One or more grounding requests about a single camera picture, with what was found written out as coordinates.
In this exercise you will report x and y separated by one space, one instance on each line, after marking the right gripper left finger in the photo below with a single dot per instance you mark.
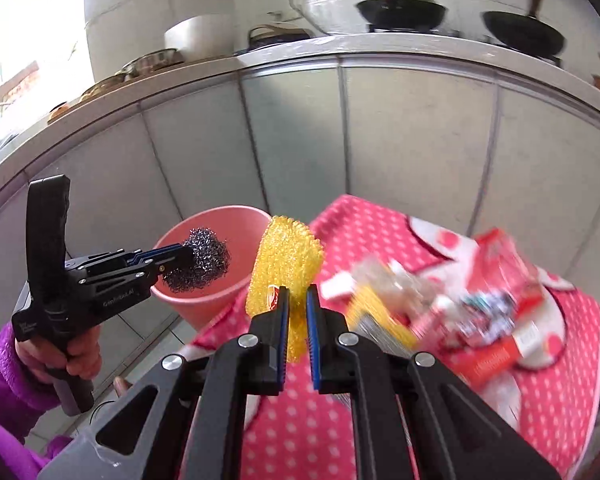
252 364

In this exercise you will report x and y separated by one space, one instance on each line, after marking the pink plastic bucket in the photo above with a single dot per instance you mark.
226 240

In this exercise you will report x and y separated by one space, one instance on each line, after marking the white pot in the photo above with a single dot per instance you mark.
203 37

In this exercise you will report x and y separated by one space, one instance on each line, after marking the pink polka dot blanket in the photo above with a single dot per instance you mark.
371 274

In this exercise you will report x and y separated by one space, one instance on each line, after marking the foil snack wrapper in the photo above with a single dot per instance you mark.
483 318

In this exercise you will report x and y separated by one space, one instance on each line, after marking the red carton box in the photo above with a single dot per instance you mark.
478 366

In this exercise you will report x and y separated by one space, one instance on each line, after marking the person's left hand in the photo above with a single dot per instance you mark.
81 358

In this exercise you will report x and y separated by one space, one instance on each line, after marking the black frying pan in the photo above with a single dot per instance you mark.
525 33

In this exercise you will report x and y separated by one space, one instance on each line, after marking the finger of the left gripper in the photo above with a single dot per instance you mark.
172 267
164 253

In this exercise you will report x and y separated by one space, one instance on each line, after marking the black wok with lid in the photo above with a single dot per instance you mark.
402 15

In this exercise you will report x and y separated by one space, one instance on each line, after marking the steel wool scrubber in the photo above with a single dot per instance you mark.
210 258

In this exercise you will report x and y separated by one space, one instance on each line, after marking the yellow sponge scouring pad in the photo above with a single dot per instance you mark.
289 256

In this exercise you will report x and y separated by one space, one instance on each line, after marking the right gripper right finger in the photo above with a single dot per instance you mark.
343 362

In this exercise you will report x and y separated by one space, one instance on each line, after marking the steel bowl on counter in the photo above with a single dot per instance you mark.
150 62

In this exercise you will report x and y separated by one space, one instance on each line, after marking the purple fleece left sleeve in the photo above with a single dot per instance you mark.
23 400

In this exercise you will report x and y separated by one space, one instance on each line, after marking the red clear plastic bag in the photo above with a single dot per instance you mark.
491 263

